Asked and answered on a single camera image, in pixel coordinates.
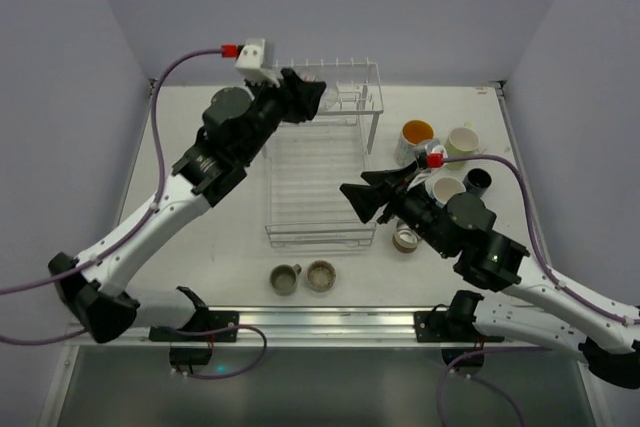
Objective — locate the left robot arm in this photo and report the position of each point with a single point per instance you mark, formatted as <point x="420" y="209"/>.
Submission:
<point x="236" y="126"/>

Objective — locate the light green mug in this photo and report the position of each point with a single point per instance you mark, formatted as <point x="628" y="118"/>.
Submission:
<point x="463" y="140"/>

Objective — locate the brown speckled cup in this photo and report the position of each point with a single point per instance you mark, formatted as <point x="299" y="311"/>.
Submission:
<point x="321" y="276"/>

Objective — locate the floral white mug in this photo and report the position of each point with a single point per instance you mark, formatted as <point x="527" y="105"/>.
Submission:
<point x="411" y="135"/>

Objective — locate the white wire dish rack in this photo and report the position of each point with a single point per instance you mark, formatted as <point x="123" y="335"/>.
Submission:
<point x="306" y="164"/>

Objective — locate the dark blue glazed cup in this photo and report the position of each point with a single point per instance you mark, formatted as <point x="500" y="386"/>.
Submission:
<point x="477" y="181"/>

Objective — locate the aluminium mounting rail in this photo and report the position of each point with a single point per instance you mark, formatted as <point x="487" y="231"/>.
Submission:
<point x="325" y="322"/>

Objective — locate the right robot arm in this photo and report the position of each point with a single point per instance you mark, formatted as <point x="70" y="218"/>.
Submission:
<point x="566" y="315"/>

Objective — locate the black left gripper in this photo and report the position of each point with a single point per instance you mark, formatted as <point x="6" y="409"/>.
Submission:
<point x="286" y="98"/>

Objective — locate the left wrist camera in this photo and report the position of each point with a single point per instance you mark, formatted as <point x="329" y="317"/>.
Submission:
<point x="254" y="62"/>

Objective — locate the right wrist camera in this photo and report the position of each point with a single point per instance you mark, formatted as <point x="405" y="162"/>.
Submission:
<point x="429" y="156"/>

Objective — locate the clear glass cup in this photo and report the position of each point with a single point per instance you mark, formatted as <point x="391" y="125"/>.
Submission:
<point x="344" y="97"/>

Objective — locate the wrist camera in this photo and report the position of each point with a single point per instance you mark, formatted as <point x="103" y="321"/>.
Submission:
<point x="254" y="62"/>
<point x="429" y="156"/>

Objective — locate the light blue mug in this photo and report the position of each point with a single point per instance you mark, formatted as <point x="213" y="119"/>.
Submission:
<point x="444" y="188"/>

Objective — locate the brown and cream cup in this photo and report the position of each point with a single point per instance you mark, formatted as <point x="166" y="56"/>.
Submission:
<point x="404" y="239"/>

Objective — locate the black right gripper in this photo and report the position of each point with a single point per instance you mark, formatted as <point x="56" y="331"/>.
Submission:
<point x="390" y="195"/>

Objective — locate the olive green cup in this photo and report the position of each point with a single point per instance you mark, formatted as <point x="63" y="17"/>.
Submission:
<point x="283" y="279"/>

